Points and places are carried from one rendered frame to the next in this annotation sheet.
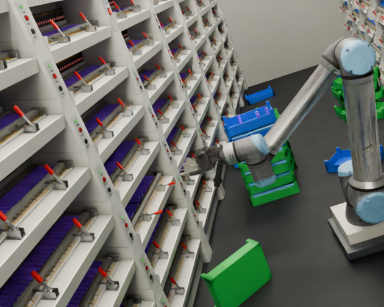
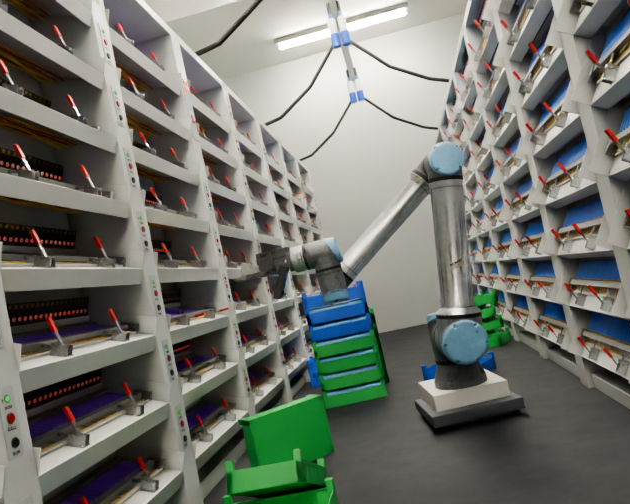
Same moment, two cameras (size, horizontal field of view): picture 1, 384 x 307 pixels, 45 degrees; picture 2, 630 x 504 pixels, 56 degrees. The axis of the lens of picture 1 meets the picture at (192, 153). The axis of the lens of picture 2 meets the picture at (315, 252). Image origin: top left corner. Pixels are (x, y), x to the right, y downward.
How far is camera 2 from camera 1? 0.81 m
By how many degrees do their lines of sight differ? 24
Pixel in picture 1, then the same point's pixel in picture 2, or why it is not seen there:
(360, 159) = (448, 278)
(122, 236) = (147, 300)
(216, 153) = (281, 254)
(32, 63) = (99, 75)
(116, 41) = (193, 147)
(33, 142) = (76, 125)
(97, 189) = (132, 232)
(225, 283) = (269, 433)
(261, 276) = (319, 443)
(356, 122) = (443, 231)
